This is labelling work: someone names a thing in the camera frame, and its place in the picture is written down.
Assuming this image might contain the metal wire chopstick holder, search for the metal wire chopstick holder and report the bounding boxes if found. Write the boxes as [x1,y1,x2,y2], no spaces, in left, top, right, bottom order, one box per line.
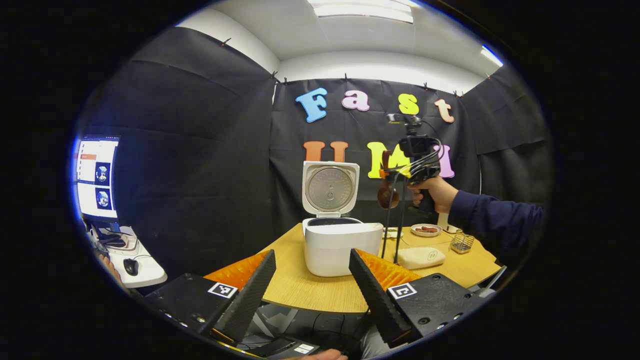
[450,232,475,254]

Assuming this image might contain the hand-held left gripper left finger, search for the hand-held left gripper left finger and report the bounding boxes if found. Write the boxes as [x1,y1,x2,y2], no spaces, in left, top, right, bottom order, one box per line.
[144,249,277,346]

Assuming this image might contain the large ceiling light panel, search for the large ceiling light panel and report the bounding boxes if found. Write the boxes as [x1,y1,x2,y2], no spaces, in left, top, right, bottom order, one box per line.
[307,0,415,24]

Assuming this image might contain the white side desk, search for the white side desk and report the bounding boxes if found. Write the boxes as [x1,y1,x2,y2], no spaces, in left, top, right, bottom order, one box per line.
[90,225,168,289]

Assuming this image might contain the white toaster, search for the white toaster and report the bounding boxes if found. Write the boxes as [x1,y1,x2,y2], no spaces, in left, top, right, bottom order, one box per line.
[437,212,463,234]

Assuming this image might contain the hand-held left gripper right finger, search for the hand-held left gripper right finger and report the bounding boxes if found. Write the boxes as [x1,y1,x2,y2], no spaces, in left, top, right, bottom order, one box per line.
[348,248,488,349]

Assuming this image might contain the brown wooden spoon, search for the brown wooden spoon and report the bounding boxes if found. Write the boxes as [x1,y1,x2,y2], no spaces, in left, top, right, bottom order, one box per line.
[377,150,401,210]

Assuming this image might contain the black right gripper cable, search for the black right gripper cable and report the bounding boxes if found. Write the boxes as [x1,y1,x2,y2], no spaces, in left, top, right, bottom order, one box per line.
[381,150,441,264]

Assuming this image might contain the computer monitor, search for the computer monitor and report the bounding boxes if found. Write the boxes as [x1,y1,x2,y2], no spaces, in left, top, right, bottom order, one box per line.
[75,135,121,223]

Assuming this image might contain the white rice cooker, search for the white rice cooker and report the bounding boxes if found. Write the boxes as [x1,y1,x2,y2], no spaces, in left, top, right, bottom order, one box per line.
[301,160,384,278]

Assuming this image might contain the small ceiling light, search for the small ceiling light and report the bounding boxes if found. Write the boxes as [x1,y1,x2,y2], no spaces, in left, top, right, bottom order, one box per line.
[481,45,504,68]

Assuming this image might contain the clear glass dish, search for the clear glass dish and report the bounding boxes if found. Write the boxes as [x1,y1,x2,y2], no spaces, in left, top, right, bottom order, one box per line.
[395,230,451,271]

